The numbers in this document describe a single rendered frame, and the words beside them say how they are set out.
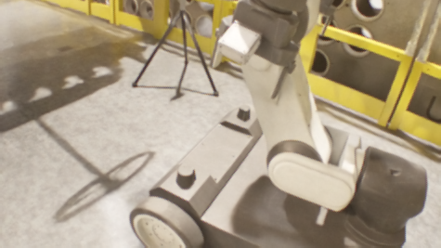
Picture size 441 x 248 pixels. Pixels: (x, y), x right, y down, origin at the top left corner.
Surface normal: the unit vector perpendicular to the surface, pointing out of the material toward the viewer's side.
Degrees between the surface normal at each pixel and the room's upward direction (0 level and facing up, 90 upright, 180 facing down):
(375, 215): 90
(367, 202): 90
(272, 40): 90
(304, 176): 90
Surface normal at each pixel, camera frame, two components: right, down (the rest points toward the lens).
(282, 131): -0.46, 0.43
